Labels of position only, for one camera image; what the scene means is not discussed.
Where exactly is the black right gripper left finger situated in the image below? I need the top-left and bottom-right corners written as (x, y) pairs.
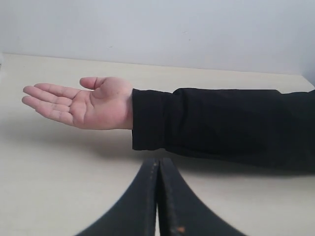
top-left (78, 159), bottom-right (158, 236)

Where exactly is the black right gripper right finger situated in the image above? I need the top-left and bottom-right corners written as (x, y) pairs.
top-left (158, 158), bottom-right (243, 236)

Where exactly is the person's open hand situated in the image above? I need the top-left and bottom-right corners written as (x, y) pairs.
top-left (22, 77), bottom-right (133, 130)

